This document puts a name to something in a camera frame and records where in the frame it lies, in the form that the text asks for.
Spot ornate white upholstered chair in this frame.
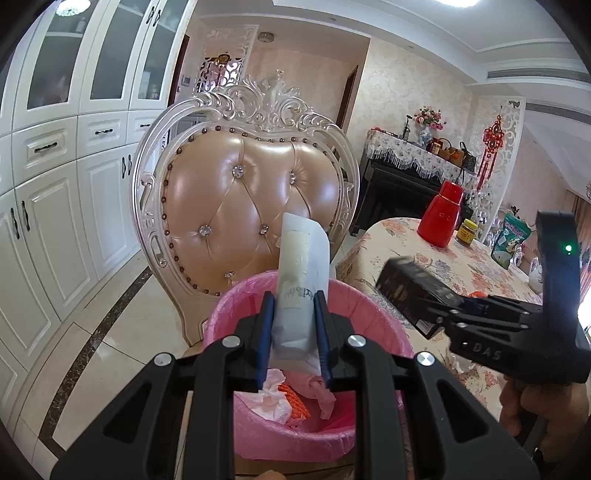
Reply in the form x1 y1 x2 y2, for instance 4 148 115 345
131 69 361 347

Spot black cardboard box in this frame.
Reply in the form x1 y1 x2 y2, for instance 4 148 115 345
375 255 468 341

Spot black piano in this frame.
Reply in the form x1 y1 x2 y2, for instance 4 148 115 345
351 159 474 236

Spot pink flowers in vase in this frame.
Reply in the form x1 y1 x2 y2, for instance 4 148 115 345
413 105 448 146

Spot red thermos flask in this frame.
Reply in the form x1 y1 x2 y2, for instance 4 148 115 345
417 181 465 247

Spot large red foam net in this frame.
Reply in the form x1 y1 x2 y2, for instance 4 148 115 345
281 383 310 422

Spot dark wooden door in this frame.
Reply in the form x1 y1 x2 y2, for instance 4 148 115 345
175 34 191 107
336 65 360 134

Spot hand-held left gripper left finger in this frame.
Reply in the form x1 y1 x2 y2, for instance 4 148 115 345
50 291 278 480

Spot person's right hand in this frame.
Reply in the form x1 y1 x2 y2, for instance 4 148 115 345
499 373 591 435

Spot floral lace piano cover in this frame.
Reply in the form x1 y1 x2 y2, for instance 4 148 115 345
365 128 476 183

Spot white plastic wrap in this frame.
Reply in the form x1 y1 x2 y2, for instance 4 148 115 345
256 369 296 423

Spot floral tablecloth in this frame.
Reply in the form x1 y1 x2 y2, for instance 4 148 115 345
336 217 550 480

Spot white floral teapot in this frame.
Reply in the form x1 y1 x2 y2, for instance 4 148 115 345
529 256 548 294

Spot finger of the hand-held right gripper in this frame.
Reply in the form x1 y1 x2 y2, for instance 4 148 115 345
462 293 546 322
416 298 527 334

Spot white wall cabinet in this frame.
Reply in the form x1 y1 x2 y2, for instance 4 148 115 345
0 0 195 416

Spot pink-lined trash bin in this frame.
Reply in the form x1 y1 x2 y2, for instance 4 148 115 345
203 271 416 462

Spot red knot hanging ornament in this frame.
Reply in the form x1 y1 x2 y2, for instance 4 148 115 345
475 106 505 190

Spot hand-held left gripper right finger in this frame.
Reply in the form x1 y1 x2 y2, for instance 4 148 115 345
313 291 541 480

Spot white packet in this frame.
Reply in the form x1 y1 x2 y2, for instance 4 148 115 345
271 212 331 374

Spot green snack bag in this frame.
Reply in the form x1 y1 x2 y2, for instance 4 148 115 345
490 212 532 271

